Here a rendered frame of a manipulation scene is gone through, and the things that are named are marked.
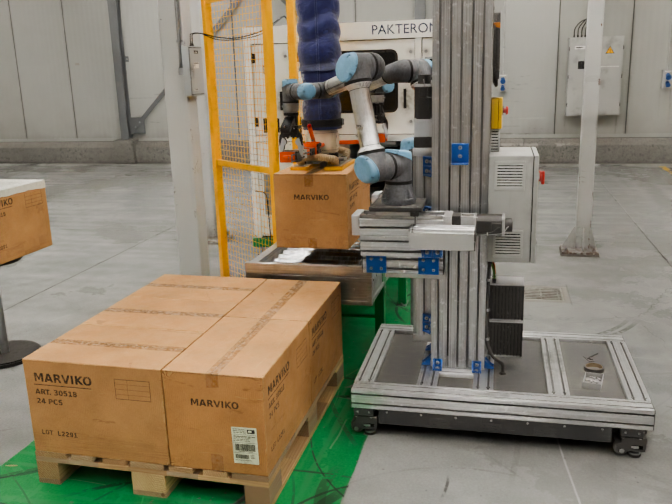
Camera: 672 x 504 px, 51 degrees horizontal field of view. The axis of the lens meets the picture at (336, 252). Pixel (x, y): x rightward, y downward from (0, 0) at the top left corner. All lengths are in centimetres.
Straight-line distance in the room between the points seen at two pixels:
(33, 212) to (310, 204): 168
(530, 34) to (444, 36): 922
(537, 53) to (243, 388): 1028
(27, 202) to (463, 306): 256
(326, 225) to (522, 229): 109
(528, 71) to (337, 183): 887
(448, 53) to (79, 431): 215
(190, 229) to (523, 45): 852
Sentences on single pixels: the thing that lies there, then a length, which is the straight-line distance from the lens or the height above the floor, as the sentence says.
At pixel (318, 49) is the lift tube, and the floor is 171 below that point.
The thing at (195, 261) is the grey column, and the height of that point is 40.
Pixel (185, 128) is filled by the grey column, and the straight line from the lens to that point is 465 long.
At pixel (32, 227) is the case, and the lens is 450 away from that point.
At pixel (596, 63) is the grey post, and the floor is 159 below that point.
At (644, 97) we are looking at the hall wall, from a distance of 1253.
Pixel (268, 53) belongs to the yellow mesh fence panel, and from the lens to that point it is 447.
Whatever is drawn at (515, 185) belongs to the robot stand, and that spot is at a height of 110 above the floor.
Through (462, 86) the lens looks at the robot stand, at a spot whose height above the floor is 152.
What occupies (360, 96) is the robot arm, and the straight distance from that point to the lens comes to 296.
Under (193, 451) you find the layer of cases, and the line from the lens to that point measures 285.
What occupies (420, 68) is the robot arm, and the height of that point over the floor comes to 160.
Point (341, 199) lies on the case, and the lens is 369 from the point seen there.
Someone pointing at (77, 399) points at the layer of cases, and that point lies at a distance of 299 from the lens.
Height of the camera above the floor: 160
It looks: 14 degrees down
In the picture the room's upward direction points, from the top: 2 degrees counter-clockwise
